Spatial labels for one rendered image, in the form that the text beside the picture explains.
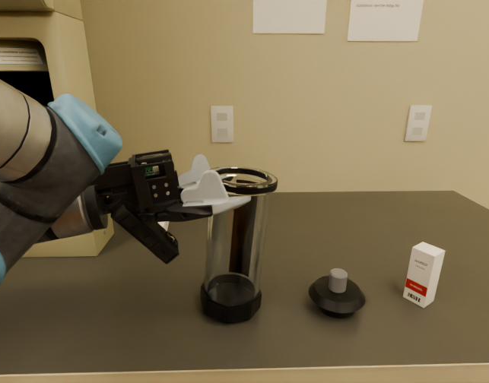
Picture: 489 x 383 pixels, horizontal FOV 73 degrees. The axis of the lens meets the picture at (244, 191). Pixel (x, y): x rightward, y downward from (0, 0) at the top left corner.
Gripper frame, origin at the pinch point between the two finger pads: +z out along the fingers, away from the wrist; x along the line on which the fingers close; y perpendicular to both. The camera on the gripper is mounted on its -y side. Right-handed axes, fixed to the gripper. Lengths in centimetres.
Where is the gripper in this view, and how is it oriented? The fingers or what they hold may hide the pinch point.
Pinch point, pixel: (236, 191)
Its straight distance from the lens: 49.8
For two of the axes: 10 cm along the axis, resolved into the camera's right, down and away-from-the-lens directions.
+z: 9.6, -1.8, 2.3
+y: -0.9, -9.3, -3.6
